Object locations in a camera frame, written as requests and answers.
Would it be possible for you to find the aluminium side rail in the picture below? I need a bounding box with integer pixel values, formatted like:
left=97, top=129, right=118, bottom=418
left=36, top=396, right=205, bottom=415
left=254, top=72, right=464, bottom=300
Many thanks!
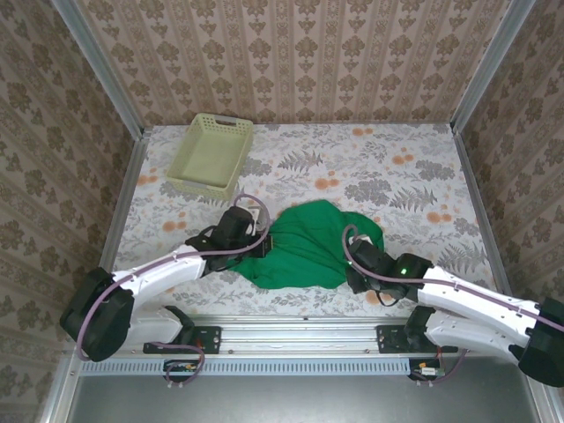
left=453, top=127, right=522, bottom=321
left=82, top=127, right=153, bottom=323

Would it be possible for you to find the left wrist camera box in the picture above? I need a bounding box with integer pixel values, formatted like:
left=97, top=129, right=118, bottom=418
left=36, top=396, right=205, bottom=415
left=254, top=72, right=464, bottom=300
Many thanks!
left=249, top=205, right=271, bottom=234

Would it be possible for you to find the green t-shirt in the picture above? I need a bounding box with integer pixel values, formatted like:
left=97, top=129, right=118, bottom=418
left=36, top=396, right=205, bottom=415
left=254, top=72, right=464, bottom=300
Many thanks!
left=231, top=199, right=386, bottom=291

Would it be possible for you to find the aluminium frame post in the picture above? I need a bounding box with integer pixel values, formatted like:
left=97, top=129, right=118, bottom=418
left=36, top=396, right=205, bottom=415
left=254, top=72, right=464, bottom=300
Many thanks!
left=451, top=0, right=537, bottom=133
left=52, top=0, right=145, bottom=138

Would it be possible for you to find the grey metal sheet panel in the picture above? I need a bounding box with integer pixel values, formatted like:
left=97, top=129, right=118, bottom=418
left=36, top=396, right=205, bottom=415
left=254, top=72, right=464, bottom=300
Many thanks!
left=65, top=356, right=544, bottom=423

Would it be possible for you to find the pale yellow plastic basket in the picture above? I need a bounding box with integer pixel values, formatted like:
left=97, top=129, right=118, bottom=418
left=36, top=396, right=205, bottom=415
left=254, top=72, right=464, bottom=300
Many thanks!
left=166, top=113, right=255, bottom=202

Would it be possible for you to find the aluminium mounting rail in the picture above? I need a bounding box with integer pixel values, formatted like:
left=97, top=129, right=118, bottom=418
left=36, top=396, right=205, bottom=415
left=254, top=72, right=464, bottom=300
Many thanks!
left=65, top=315, right=541, bottom=354

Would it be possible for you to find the floral table cover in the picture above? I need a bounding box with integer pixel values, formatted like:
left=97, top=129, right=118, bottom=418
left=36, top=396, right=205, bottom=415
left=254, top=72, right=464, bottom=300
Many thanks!
left=112, top=122, right=506, bottom=318

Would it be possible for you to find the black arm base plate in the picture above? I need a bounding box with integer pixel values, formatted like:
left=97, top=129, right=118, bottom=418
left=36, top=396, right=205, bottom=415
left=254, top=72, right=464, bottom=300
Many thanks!
left=143, top=324, right=222, bottom=355
left=376, top=324, right=458, bottom=355

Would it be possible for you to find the small electronics board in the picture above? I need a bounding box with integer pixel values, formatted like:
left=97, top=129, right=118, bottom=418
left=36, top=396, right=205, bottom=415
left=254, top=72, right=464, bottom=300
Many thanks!
left=409, top=359, right=446, bottom=387
left=163, top=359, right=206, bottom=389

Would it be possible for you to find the slotted grey cable duct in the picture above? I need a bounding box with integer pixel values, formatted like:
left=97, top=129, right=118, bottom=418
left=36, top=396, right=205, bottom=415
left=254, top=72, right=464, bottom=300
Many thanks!
left=81, top=357, right=412, bottom=377

